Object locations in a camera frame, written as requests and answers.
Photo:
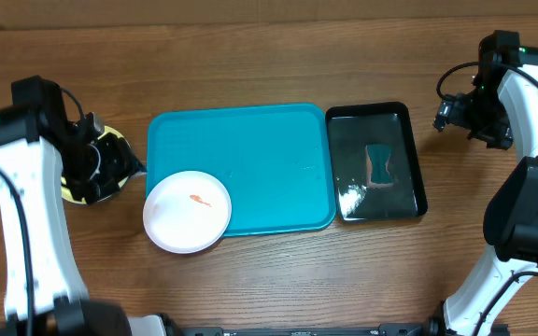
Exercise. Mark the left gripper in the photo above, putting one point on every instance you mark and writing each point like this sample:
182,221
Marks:
123,163

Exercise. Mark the teal plastic tray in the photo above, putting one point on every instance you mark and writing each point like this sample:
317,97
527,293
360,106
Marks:
274,161

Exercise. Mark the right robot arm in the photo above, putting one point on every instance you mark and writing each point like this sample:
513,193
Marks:
510,224

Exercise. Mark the white plate with stain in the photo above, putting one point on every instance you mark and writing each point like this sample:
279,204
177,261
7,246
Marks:
187,212

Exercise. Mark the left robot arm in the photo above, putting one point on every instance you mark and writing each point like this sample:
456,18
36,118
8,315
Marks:
45,293

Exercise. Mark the black water tray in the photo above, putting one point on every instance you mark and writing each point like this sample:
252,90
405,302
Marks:
350,129

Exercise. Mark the yellow-green plate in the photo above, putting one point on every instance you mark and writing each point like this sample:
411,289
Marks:
112,170

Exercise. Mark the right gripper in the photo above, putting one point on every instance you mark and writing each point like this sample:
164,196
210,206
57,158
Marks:
501,137

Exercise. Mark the green scrub sponge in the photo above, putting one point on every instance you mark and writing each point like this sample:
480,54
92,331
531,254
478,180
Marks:
377,165

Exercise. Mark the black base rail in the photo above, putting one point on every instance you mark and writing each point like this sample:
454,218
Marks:
394,329

